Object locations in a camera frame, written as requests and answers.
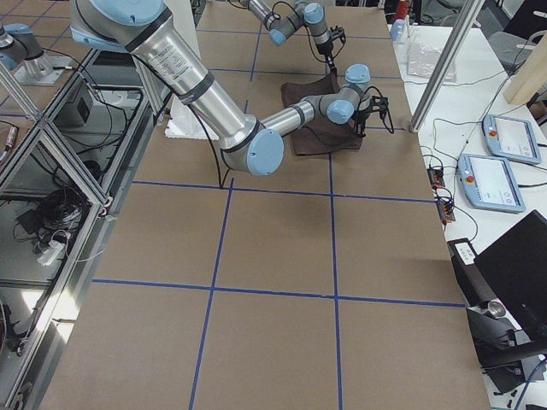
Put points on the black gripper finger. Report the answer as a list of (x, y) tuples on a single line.
[(359, 129), (329, 60)]

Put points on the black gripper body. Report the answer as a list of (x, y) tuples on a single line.
[(323, 47), (361, 114)]

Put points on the dark brown t-shirt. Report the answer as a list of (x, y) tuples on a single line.
[(319, 136)]

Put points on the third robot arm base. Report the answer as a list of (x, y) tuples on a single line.
[(21, 52)]

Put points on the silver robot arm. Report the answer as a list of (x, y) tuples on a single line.
[(146, 30), (282, 20)]

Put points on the red cylinder bottle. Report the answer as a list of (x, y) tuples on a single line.
[(402, 9)]

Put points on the orange black circuit board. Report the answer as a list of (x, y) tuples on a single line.
[(436, 177)]

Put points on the far blue teach pendant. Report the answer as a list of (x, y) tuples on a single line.
[(511, 138)]

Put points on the blue teach pendant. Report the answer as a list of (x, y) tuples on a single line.
[(511, 138), (489, 183)]

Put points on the near blue teach pendant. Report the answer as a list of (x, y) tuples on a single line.
[(489, 183)]

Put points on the black box with label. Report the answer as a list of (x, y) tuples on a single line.
[(476, 290)]

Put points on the black monitor on stand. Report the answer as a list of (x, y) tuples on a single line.
[(514, 267)]

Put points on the white power strip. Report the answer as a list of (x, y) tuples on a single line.
[(55, 251)]

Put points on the aluminium frame post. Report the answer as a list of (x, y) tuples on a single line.
[(458, 34)]

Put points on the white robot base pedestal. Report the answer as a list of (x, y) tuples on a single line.
[(182, 122)]

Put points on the aluminium frame cage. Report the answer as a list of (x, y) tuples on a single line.
[(68, 155)]

